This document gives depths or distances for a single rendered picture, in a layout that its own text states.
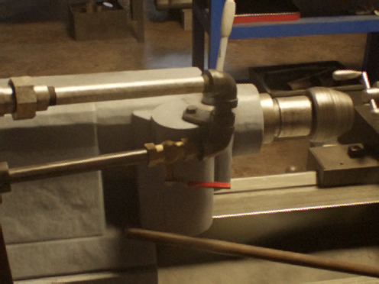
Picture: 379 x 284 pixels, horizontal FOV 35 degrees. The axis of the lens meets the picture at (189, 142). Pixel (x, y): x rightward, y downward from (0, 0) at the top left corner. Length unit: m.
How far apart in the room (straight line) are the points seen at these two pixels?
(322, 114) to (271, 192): 0.35
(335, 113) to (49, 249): 0.47
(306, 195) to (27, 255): 0.59
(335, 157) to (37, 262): 0.69
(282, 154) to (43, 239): 2.28
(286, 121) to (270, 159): 2.08
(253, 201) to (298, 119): 0.31
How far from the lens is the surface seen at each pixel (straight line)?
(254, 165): 2.95
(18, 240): 0.88
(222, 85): 0.73
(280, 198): 1.22
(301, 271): 1.23
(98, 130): 0.83
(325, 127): 0.94
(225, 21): 0.85
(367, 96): 1.27
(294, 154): 3.07
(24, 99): 0.63
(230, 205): 1.19
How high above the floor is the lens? 1.51
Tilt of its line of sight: 29 degrees down
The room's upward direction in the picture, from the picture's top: straight up
